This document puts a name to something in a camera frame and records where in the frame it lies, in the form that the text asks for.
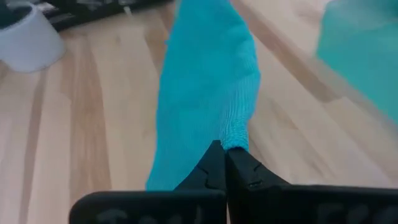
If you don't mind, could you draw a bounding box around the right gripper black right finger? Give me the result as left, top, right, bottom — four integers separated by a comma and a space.
225, 148, 398, 224

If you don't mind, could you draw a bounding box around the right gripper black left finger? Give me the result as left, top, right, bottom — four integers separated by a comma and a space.
68, 139, 228, 224

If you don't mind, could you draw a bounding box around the white plant pot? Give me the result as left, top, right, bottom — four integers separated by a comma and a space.
0, 2, 66, 74

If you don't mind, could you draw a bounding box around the translucent teal plastic basket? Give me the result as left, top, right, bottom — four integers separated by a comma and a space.
315, 0, 398, 125

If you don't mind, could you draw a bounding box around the black aluminium table frame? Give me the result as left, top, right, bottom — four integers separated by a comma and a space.
40, 0, 175, 32

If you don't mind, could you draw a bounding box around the blue microfiber towel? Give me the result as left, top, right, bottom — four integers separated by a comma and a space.
145, 0, 261, 191

